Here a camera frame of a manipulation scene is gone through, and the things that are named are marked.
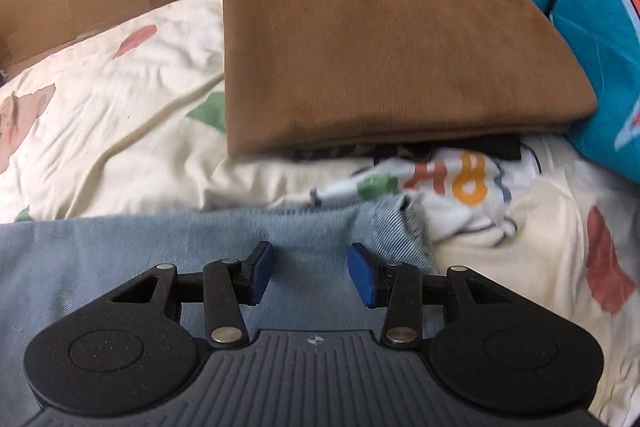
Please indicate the brown folded garment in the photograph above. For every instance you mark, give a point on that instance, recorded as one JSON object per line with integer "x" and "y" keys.
{"x": 380, "y": 42}

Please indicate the light blue denim pants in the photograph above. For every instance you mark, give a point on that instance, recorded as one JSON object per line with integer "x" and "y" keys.
{"x": 125, "y": 247}

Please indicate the dark patterned folded garment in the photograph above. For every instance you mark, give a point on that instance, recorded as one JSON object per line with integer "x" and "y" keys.
{"x": 450, "y": 149}

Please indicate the cream bear print bed sheet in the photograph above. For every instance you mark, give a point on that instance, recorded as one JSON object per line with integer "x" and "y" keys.
{"x": 125, "y": 132}

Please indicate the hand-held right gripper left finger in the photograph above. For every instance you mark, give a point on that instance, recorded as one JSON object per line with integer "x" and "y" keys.
{"x": 262, "y": 269}

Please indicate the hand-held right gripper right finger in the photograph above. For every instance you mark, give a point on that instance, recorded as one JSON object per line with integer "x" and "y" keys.
{"x": 362, "y": 277}

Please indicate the teal printed cloth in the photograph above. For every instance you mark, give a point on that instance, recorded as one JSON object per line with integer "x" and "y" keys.
{"x": 595, "y": 32}

